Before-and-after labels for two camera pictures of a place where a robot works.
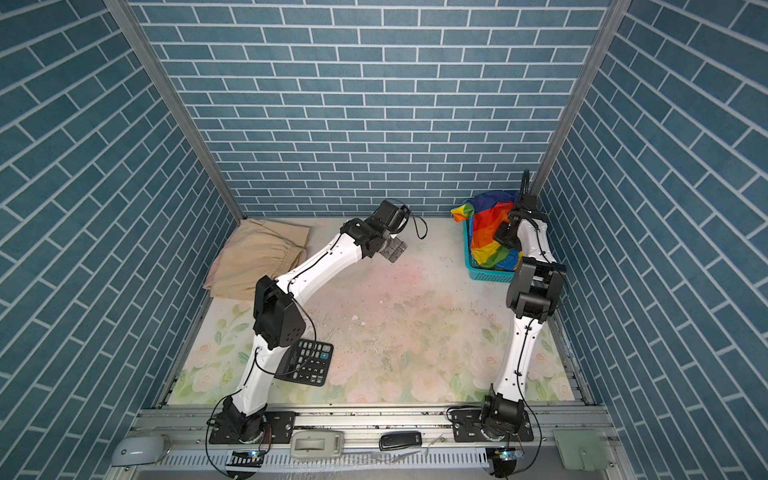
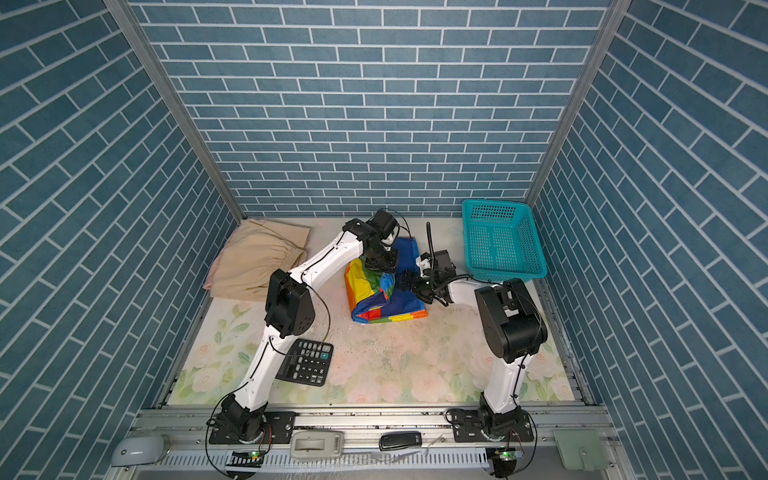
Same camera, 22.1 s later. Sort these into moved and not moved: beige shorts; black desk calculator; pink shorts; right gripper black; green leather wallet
Moved: right gripper black
Not moved: beige shorts; pink shorts; black desk calculator; green leather wallet
